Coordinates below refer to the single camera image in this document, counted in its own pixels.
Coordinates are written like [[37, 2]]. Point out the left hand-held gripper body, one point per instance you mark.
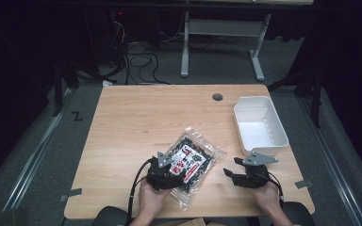
[[161, 175]]

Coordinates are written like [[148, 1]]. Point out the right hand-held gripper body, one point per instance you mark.
[[254, 175]]

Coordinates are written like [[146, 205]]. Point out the clear packet of dark seaweed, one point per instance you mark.
[[198, 150]]

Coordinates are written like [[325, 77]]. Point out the person's right hand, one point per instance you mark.
[[267, 196]]

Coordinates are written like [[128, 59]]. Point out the person's left hand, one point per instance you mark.
[[152, 199]]

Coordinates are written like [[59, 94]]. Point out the white plastic bin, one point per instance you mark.
[[259, 125]]

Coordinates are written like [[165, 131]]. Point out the grey tape strip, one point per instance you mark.
[[70, 194], [304, 183]]

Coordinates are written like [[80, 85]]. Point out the black chair armrest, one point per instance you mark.
[[110, 217], [298, 214]]

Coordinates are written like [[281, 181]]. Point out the black metal stand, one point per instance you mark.
[[315, 94], [58, 91]]

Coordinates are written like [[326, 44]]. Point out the metal floor rail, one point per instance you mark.
[[333, 163], [34, 153]]

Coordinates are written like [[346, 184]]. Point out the white metal desk frame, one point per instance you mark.
[[223, 28]]

